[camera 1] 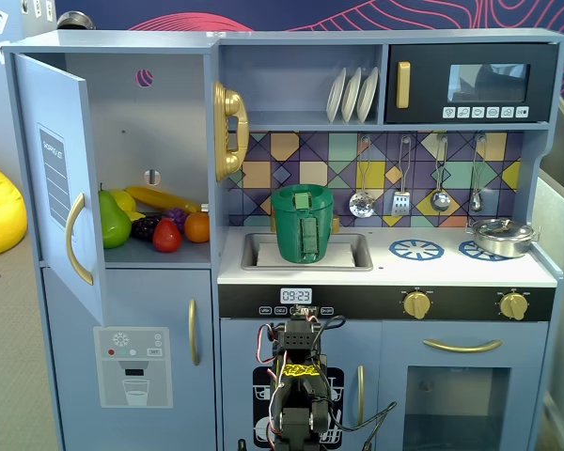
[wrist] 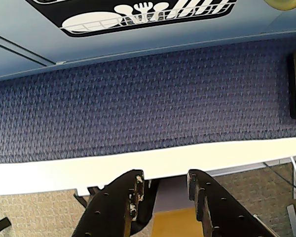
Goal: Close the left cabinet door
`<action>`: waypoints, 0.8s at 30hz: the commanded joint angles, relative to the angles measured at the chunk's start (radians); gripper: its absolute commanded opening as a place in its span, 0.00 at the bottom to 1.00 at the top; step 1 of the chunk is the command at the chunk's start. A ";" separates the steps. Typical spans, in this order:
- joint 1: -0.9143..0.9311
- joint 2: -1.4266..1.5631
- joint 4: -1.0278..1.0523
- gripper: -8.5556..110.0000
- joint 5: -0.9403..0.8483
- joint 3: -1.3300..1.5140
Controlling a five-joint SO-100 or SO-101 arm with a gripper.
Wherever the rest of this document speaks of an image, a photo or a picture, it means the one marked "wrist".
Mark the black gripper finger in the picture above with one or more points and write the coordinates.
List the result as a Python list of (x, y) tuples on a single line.
[(108, 209), (224, 212)]

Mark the yellow box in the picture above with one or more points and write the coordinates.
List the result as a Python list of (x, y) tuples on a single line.
[(173, 223)]

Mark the black bar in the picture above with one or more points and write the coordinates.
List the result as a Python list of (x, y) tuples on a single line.
[(0, 224)]

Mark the blue woven mat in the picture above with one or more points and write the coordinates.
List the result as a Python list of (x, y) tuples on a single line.
[(143, 103)]

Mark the black white dishwasher sticker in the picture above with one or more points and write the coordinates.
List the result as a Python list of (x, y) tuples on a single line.
[(96, 24)]

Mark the pale yellow round knob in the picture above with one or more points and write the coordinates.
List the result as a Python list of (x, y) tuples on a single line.
[(283, 4)]

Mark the white metal bracket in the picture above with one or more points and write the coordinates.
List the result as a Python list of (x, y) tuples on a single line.
[(294, 222)]

